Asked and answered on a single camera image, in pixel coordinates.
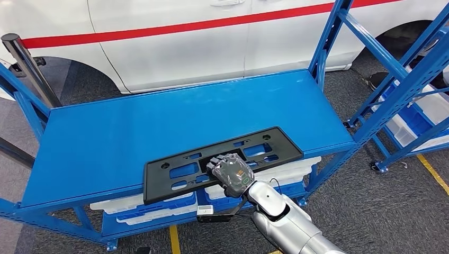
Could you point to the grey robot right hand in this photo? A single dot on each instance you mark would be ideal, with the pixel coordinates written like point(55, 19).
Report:
point(233, 175)

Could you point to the black plastic plate bracket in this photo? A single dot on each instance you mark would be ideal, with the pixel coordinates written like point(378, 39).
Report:
point(158, 186)

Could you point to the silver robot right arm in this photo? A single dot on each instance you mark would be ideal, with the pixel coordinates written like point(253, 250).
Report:
point(280, 224)

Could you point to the blue metal shelf rack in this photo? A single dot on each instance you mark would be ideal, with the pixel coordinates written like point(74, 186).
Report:
point(140, 122)

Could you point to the blue shelf rack on casters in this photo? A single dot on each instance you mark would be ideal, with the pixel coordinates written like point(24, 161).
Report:
point(403, 94)

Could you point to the blue plastic storage bin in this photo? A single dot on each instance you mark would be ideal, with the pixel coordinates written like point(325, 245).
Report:
point(165, 207)
point(214, 202)
point(414, 119)

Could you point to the white car red stripe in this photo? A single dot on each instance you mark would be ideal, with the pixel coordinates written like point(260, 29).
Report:
point(175, 59)

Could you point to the dark grey metal bar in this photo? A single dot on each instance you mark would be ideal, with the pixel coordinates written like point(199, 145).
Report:
point(14, 150)

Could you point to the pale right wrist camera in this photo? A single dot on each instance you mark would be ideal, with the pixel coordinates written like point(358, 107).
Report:
point(205, 210)

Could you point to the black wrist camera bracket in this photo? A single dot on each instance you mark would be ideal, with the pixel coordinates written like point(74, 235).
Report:
point(217, 219)

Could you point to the chrome stanchion post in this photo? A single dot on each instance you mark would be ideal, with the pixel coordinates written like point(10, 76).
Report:
point(31, 70)

